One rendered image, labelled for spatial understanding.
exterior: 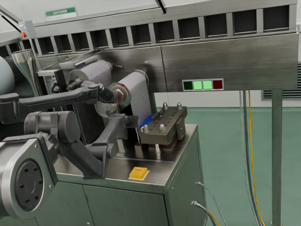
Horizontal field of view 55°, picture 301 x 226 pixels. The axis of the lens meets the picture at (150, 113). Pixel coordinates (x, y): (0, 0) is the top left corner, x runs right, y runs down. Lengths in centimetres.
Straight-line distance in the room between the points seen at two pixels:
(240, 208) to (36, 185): 218
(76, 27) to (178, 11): 72
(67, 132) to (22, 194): 20
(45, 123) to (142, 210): 101
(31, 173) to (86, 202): 123
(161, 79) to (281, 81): 70
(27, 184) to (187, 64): 135
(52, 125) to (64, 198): 122
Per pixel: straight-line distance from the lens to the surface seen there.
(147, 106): 179
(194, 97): 440
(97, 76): 175
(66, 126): 69
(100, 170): 102
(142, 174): 146
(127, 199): 160
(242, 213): 257
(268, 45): 167
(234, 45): 168
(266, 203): 268
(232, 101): 431
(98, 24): 195
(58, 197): 191
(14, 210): 54
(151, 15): 178
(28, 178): 57
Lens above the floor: 173
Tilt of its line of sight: 22 degrees down
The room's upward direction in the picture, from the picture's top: 10 degrees counter-clockwise
